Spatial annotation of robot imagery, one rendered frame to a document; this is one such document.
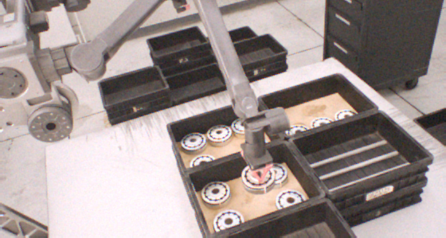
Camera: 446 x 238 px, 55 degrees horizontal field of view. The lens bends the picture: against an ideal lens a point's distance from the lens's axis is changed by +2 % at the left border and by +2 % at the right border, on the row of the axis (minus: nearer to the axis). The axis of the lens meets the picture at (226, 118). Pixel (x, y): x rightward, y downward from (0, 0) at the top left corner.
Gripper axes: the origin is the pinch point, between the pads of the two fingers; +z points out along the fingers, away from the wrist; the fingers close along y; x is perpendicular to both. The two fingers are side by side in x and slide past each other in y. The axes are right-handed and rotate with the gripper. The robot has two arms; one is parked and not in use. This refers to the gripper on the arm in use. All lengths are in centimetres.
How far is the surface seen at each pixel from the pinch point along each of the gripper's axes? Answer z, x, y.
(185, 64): 60, -10, 169
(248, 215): 21.7, 3.4, 2.4
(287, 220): 14.4, -5.5, -9.6
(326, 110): 22, -48, 42
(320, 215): 17.4, -16.9, -9.5
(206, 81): 69, -20, 156
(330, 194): 11.4, -21.0, -7.6
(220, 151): 22.2, 2.9, 36.6
